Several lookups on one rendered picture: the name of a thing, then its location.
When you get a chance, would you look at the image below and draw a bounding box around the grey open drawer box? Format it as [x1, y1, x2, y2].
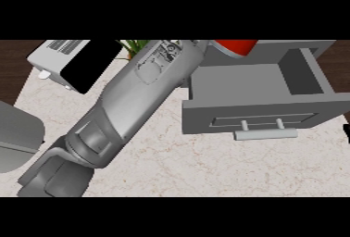
[187, 47, 340, 102]

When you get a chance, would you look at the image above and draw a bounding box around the red can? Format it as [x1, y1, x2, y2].
[211, 39, 260, 59]

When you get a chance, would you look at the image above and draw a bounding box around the grey cabinet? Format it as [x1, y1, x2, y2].
[198, 39, 338, 68]

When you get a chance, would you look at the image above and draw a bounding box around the green plant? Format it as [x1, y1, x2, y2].
[118, 39, 153, 60]

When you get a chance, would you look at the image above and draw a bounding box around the white toaster with black side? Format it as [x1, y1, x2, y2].
[26, 39, 124, 95]

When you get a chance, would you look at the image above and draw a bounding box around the grey rounded object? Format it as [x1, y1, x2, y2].
[0, 100, 46, 174]

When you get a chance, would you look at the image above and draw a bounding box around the grey drawer front with handle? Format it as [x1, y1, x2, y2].
[180, 92, 350, 142]

